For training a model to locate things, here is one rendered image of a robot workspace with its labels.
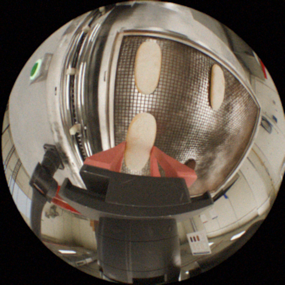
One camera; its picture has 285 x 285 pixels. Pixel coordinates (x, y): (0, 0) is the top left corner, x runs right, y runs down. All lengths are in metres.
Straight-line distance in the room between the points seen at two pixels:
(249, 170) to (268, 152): 0.99
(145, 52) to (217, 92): 0.14
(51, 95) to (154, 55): 0.23
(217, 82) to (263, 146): 3.44
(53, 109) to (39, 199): 0.26
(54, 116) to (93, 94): 0.12
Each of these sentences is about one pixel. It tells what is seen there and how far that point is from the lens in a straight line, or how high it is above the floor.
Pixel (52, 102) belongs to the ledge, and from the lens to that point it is 0.26.
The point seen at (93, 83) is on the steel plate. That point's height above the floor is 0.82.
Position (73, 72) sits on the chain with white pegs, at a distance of 0.23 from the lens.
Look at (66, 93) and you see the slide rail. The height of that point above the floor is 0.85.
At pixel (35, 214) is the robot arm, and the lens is 0.37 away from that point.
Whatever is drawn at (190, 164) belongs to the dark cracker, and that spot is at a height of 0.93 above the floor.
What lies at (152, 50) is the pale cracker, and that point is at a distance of 0.15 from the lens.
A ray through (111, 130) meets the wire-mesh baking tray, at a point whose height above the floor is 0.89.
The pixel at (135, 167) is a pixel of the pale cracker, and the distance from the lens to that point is 0.15.
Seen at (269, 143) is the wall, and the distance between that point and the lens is 3.59.
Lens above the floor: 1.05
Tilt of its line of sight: 54 degrees down
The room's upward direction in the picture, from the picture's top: 162 degrees clockwise
